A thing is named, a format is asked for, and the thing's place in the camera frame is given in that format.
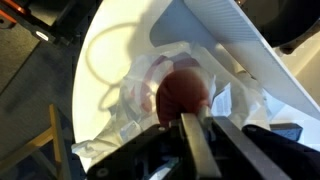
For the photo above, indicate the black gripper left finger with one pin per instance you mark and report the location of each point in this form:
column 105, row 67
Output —
column 205, row 165

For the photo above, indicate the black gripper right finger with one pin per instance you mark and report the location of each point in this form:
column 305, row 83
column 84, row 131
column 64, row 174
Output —
column 262, row 164

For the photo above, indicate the red plush toy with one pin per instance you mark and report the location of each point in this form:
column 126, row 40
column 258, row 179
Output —
column 182, row 91

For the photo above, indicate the black bowl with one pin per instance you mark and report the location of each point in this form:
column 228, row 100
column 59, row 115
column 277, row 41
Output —
column 285, row 24

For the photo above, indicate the white plastic carrier bag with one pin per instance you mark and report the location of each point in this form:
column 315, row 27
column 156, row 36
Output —
column 128, row 106

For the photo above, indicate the white plastic basket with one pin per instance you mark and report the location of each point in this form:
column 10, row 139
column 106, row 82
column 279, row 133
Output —
column 222, row 27

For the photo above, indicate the small grey square block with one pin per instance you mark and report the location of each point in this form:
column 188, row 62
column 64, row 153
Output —
column 290, row 131

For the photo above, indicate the wooden chair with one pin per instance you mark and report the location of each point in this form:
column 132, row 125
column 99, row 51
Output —
column 60, row 170

